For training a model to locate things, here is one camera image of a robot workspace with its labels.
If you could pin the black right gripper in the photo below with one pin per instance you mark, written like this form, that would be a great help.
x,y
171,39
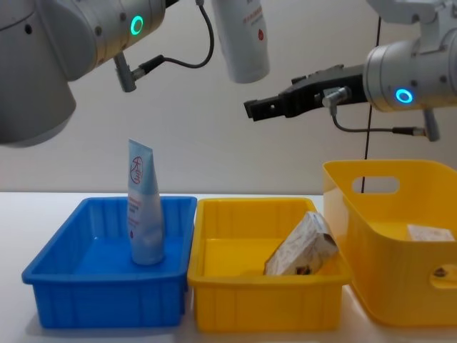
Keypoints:
x,y
321,89

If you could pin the light blue standing tube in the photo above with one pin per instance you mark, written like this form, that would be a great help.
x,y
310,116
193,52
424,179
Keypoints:
x,y
146,221

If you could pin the white tube with red print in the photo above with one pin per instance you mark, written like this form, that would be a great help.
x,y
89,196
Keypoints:
x,y
246,39

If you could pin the yellow plastic tray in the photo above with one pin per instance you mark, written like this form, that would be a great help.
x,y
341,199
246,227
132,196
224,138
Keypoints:
x,y
250,300

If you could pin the small beige flat box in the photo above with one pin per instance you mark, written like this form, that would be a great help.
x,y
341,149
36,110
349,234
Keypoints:
x,y
430,233

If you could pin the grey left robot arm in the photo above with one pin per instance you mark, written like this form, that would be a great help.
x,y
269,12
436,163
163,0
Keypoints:
x,y
43,64

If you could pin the patterned beige carton box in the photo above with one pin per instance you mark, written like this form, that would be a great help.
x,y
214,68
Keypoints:
x,y
303,246

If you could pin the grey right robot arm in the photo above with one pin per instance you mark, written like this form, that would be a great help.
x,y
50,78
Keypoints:
x,y
392,68

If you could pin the blue plastic tray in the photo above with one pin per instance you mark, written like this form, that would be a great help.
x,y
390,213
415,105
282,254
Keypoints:
x,y
96,289

